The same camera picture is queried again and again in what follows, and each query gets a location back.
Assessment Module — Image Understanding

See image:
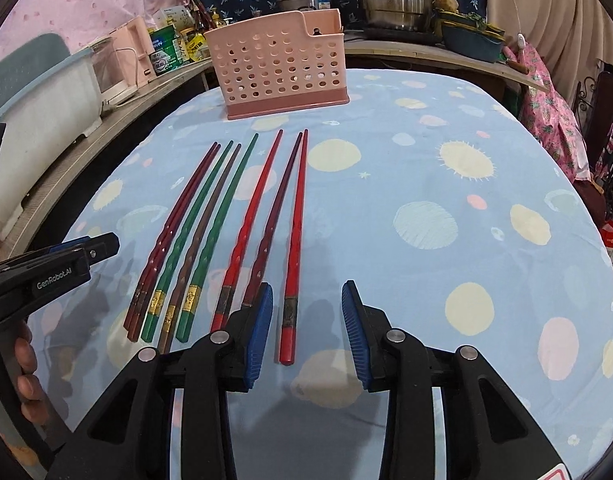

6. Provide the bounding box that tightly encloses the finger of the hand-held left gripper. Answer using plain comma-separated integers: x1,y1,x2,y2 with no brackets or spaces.
49,232,120,273

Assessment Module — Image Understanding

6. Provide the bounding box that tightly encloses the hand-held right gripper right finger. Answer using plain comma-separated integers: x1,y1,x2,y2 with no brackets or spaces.
342,281,572,480

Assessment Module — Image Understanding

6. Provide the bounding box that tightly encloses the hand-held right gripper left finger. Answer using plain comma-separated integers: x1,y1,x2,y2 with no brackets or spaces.
44,282,274,480

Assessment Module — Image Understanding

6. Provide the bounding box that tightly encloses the dark red chopstick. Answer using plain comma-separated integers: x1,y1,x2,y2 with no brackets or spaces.
129,145,222,343
124,142,218,330

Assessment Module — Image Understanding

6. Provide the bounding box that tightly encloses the green chopstick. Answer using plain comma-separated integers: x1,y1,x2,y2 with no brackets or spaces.
141,140,234,341
176,133,258,344

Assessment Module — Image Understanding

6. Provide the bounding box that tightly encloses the brown chopstick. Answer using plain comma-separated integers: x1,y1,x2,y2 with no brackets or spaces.
157,144,242,355

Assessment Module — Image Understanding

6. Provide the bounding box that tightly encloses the maroon chopstick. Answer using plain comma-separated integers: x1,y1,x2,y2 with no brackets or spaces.
241,132,304,310

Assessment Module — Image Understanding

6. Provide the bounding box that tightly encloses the pink perforated utensil basket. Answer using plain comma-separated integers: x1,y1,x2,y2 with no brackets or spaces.
204,10,346,121

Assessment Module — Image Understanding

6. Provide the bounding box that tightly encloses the person's left hand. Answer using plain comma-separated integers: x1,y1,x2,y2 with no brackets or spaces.
11,320,43,426

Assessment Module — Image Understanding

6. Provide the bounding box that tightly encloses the white storage box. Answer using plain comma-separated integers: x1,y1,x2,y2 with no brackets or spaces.
0,50,105,237

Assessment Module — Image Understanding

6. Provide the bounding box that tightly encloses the white clear jug appliance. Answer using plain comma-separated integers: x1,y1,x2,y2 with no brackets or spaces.
93,37,138,107

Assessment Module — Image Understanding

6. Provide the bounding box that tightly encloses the pink electric kettle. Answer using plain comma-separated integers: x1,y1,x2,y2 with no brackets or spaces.
125,16,156,87

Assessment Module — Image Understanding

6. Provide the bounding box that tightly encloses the green tin can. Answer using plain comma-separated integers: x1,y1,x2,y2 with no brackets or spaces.
150,25,185,77

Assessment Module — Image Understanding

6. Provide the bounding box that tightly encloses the yellow seasoning packet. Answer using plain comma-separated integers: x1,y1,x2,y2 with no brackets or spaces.
186,30,210,64

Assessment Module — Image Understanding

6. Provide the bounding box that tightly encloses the white carton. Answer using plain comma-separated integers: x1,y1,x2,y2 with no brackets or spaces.
154,6,188,31

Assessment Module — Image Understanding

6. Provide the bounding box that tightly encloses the pink dotted curtain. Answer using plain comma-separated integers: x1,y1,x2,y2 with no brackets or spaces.
0,0,193,68

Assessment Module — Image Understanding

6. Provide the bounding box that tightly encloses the dark sauce bottle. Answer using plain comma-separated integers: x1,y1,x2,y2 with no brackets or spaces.
189,0,210,31

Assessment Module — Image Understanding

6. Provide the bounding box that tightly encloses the pink floral cloth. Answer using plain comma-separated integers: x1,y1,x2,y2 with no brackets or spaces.
517,42,603,182

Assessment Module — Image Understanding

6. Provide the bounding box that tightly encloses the black induction cooker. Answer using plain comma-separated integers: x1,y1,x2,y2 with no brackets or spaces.
343,27,441,47

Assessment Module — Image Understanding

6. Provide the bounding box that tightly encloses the blue plastic basin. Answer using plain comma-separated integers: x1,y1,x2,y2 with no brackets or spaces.
441,22,507,64

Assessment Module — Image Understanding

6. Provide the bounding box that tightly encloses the yellow plastic bowl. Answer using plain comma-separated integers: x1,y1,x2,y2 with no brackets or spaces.
438,9,503,37

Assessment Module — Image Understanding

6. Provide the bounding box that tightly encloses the beige curtain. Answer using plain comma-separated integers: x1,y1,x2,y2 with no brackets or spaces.
485,0,613,92

